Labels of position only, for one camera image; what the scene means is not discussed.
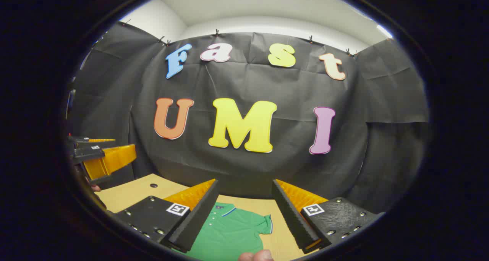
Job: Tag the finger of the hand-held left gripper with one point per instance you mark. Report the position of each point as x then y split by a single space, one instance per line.
95 143
89 154

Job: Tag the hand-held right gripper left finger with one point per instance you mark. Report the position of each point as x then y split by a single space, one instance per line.
198 219

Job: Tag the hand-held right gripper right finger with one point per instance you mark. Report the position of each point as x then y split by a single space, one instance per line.
290 215

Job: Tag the green T-shirt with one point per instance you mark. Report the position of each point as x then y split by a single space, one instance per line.
229 234

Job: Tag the black backdrop cloth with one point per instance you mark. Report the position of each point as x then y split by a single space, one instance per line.
244 85

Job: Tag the white ceiling light panel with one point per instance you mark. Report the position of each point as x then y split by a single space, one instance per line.
384 31

